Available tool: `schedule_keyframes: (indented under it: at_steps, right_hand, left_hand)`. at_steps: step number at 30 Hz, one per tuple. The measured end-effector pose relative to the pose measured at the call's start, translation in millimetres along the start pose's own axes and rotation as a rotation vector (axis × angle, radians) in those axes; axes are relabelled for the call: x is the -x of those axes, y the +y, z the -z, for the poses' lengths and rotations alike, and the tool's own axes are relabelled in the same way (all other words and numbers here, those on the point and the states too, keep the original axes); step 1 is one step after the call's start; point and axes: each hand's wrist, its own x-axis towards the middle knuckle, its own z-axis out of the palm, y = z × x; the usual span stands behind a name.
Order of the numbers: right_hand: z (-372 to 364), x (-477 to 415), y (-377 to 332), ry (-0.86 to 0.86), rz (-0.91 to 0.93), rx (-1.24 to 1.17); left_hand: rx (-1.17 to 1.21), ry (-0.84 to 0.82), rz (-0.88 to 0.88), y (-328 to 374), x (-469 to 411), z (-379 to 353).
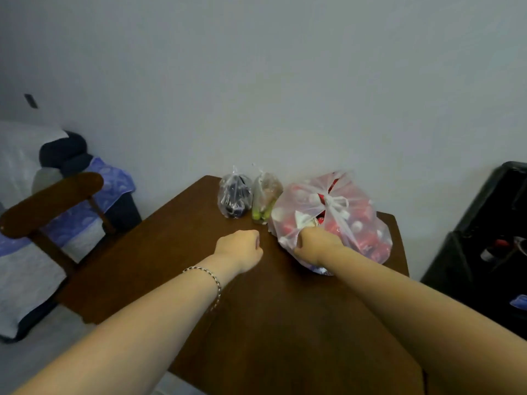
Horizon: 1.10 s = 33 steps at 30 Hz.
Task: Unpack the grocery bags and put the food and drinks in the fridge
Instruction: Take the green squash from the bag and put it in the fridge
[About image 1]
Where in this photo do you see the person's right hand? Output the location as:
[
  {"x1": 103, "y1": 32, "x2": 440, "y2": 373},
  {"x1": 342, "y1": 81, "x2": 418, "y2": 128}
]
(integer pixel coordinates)
[{"x1": 294, "y1": 227, "x2": 345, "y2": 269}]

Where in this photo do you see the person's left hand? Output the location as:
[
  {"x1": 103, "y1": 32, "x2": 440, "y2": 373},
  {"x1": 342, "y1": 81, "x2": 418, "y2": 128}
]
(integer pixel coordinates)
[{"x1": 212, "y1": 229, "x2": 264, "y2": 281}]

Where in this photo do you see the white plastic bag of red packets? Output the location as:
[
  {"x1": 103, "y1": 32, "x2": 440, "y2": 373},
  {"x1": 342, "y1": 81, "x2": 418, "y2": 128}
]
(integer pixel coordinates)
[{"x1": 268, "y1": 171, "x2": 394, "y2": 276}]

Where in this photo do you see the person's left forearm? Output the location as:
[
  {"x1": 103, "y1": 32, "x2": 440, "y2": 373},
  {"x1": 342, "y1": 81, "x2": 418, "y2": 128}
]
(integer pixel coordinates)
[{"x1": 12, "y1": 253, "x2": 243, "y2": 395}]

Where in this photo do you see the person's right forearm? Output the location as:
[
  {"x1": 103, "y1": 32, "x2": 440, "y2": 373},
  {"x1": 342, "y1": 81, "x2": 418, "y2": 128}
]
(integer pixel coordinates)
[{"x1": 324, "y1": 244, "x2": 527, "y2": 395}]

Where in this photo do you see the clear bag with green contents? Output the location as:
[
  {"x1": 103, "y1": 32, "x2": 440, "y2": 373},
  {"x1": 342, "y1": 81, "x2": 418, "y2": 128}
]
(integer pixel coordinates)
[{"x1": 251, "y1": 163, "x2": 284, "y2": 225}]

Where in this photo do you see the clear bag with dark contents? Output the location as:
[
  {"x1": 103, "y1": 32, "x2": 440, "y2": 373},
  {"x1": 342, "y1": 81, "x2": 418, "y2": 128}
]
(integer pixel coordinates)
[{"x1": 218, "y1": 166, "x2": 254, "y2": 219}]

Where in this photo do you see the blue patterned blanket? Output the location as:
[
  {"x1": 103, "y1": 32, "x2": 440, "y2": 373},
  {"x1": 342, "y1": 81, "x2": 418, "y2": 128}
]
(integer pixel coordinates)
[{"x1": 0, "y1": 156, "x2": 137, "y2": 259}]

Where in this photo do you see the black bin with liner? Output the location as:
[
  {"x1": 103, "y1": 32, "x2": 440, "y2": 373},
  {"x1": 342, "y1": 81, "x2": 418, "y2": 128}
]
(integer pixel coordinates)
[{"x1": 419, "y1": 161, "x2": 527, "y2": 338}]

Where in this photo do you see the bottle with red cap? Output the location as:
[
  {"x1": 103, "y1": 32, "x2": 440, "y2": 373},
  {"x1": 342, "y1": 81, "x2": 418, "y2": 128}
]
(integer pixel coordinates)
[{"x1": 480, "y1": 239, "x2": 512, "y2": 262}]

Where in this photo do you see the dark navy pillow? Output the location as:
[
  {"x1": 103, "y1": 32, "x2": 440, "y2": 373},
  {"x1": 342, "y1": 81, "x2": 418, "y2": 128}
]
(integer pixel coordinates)
[{"x1": 39, "y1": 131, "x2": 96, "y2": 177}]

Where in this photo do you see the brown wooden chair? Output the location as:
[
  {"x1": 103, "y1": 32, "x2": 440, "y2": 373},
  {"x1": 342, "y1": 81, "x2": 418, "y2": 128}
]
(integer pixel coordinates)
[{"x1": 0, "y1": 172, "x2": 120, "y2": 280}]

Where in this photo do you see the bed with white sheet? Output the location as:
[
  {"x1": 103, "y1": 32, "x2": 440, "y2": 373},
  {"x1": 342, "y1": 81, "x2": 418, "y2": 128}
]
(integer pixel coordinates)
[{"x1": 0, "y1": 120, "x2": 143, "y2": 344}]

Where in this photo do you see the silver beaded bracelet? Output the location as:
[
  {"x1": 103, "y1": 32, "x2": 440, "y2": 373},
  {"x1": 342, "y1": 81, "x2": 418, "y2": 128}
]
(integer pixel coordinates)
[{"x1": 182, "y1": 266, "x2": 222, "y2": 310}]

